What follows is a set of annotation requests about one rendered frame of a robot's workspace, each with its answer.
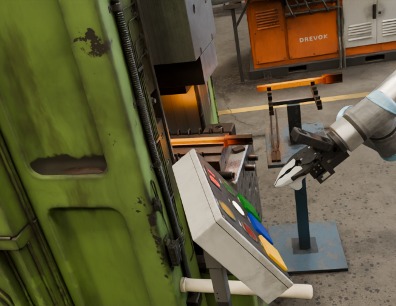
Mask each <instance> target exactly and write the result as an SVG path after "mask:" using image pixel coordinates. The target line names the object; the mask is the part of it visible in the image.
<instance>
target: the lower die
mask: <svg viewBox="0 0 396 306"><path fill-rule="evenodd" d="M225 134H229V133H222V134H221V133H218V134H200V135H199V134H194V135H179V136H176V135H170V139H176V138H201V137H224V136H225ZM172 148H173V151H174V156H175V160H174V164H175V163H176V162H177V160H176V154H177V152H180V155H181V158H182V157H183V156H184V155H186V154H187V153H188V152H189V151H190V150H192V149H195V150H196V151H197V152H198V153H199V154H200V152H201V151H203V153H204V157H203V156H202V157H203V158H204V159H205V160H206V161H207V162H208V163H209V164H210V165H211V166H212V167H213V168H214V169H215V170H216V171H217V172H219V171H224V169H225V167H226V164H227V161H228V158H229V156H230V153H231V146H228V148H225V145H224V142H218V143H190V144H172ZM181 158H179V155H178V160H180V159H181ZM225 161H226V164H225Z"/></svg>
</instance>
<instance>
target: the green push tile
mask: <svg viewBox="0 0 396 306"><path fill-rule="evenodd" d="M237 195H238V197H239V199H240V201H241V203H242V205H243V207H244V208H245V209H246V210H247V211H248V212H249V213H250V214H252V215H253V216H254V217H255V218H256V219H257V220H258V221H259V222H260V223H261V220H260V218H259V216H258V214H257V212H256V210H255V208H254V207H253V206H252V205H251V204H250V203H249V202H248V201H247V200H246V199H245V198H244V197H243V196H242V195H241V194H240V193H238V194H237Z"/></svg>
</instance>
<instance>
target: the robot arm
mask: <svg viewBox="0 0 396 306"><path fill-rule="evenodd" d="M329 128H330V130H331V131H328V133H327V136H328V137H329V138H330V139H328V138H326V137H323V136H320V135H317V134H314V133H311V132H308V131H306V130H304V129H301V128H297V127H294V128H293V130H292V132H291V134H290V135H291V136H292V138H293V140H294V141H295V142H297V143H301V144H305V145H308V146H306V147H304V148H302V149H300V150H299V151H298V152H297V153H295V154H294V155H292V156H291V157H290V158H289V160H288V161H287V162H286V164H285V165H284V166H283V168H282V170H281V171H280V173H279V175H278V178H277V179H276V181H275V184H274V185H275V187H276V188H278V187H282V186H285V185H288V186H290V187H291V188H293V189H295V190H299V189H301V188H302V179H304V178H305V177H306V176H307V174H308V173H310V175H311V176H312V177H313V178H314V179H317V181H319V183H320V184H322V182H324V181H325V180H327V179H328V178H329V177H330V176H331V175H333V174H334V173H335V171H334V170H333V169H334V168H335V167H336V166H338V165H339V164H340V163H341V162H343V161H344V160H345V159H346V158H347V157H349V156H350V155H349V154H348V153H347V150H349V151H350V152H352V151H353V150H355V149H356V148H357V147H359V145H361V144H363V145H365V146H367V147H369V148H371V149H373V150H375V151H377V152H378V153H379V156H380V157H381V158H382V159H383V160H386V161H389V162H393V161H396V70H395V71H394V72H393V73H392V74H391V75H390V76H389V77H387V78H386V79H385V80H384V81H383V82H382V83H381V84H380V85H379V86H378V87H376V88H375V89H374V90H373V91H372V92H371V93H370V94H369V95H366V97H365V98H364V99H363V100H361V101H360V102H359V103H358V104H357V105H355V106H354V107H353V106H346V107H344V108H342V109H341V110H340V111H339V113H338V115H337V117H336V122H334V124H332V125H331V126H330V127H329ZM299 163H301V164H299ZM327 171H328V172H329V173H330V175H329V176H327V177H326V178H325V179H324V180H322V178H323V175H324V174H325V173H326V172H327Z"/></svg>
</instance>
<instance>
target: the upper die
mask: <svg viewBox="0 0 396 306"><path fill-rule="evenodd" d="M216 66H217V56H216V49H215V45H214V39H212V40H211V42H210V43H209V45H208V46H207V47H206V49H205V50H204V51H203V52H202V53H201V54H200V56H199V57H198V59H197V60H196V61H190V62H183V63H171V64H159V65H154V70H155V75H156V78H157V83H158V86H159V88H166V87H180V86H194V85H202V84H206V82H207V81H208V79H209V77H210V76H211V74H212V73H213V71H214V70H215V68H216Z"/></svg>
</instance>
